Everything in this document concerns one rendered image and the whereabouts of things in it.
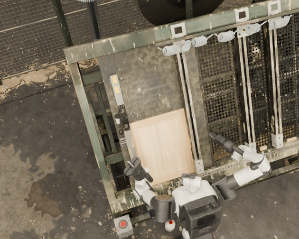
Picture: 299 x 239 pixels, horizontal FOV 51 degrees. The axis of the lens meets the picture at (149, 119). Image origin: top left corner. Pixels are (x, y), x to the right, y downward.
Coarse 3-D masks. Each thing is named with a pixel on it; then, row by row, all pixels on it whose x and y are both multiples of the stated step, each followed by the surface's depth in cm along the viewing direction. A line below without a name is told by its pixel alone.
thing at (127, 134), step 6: (114, 84) 220; (114, 90) 221; (120, 90) 222; (114, 96) 226; (120, 96) 223; (120, 102) 224; (126, 132) 232; (126, 138) 234; (132, 138) 235; (132, 144) 237; (132, 150) 238; (132, 156) 240
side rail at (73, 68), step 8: (72, 64) 208; (72, 72) 209; (80, 80) 212; (80, 88) 214; (80, 96) 215; (80, 104) 217; (88, 104) 218; (88, 112) 220; (88, 120) 222; (88, 128) 223; (96, 136) 227; (96, 144) 229; (96, 152) 230; (96, 160) 232; (104, 160) 234; (104, 168) 236; (104, 176) 238; (104, 184) 240; (112, 192) 244; (112, 200) 246
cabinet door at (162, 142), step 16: (176, 112) 240; (144, 128) 238; (160, 128) 241; (176, 128) 244; (144, 144) 242; (160, 144) 245; (176, 144) 248; (144, 160) 245; (160, 160) 249; (176, 160) 253; (192, 160) 256; (160, 176) 253; (176, 176) 257
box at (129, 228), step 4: (124, 216) 238; (128, 216) 238; (116, 220) 236; (120, 220) 236; (128, 220) 236; (116, 224) 235; (120, 224) 235; (128, 224) 235; (116, 228) 234; (120, 228) 233; (128, 228) 233; (132, 228) 234; (120, 232) 232; (124, 232) 232; (128, 232) 236; (132, 232) 241; (120, 236) 238; (124, 236) 243
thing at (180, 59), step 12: (180, 24) 211; (180, 36) 214; (180, 48) 216; (180, 60) 226; (180, 72) 225; (180, 84) 232; (192, 108) 236; (192, 120) 241; (192, 132) 242; (192, 144) 245; (192, 156) 255
